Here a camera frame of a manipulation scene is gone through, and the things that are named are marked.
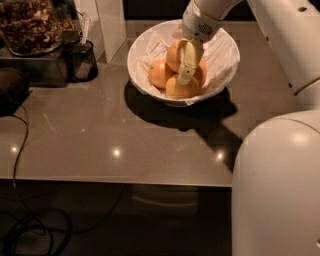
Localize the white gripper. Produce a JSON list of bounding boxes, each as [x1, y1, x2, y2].
[[172, 0, 227, 85]]

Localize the orange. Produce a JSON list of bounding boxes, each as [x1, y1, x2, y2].
[[194, 60, 207, 86], [166, 75, 199, 99], [166, 40, 187, 72], [148, 59, 175, 89]]

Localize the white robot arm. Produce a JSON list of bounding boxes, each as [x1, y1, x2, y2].
[[178, 0, 320, 256]]

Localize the white bowl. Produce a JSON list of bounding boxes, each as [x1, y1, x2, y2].
[[126, 18, 241, 108]]

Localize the white paper bowl liner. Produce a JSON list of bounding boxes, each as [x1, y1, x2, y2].
[[135, 27, 238, 107]]

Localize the white upright box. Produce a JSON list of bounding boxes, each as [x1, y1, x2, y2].
[[73, 0, 126, 63]]

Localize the white packet in cup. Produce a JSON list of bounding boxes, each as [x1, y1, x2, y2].
[[73, 13, 90, 53]]

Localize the black mesh cup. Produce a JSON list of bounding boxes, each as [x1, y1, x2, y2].
[[63, 40, 98, 83]]

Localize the metal box stand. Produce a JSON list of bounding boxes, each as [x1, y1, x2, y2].
[[0, 31, 79, 87]]

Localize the glass jar of nuts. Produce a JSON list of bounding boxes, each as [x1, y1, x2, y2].
[[0, 0, 63, 57]]

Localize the black cable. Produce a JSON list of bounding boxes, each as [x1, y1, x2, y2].
[[0, 87, 128, 256]]

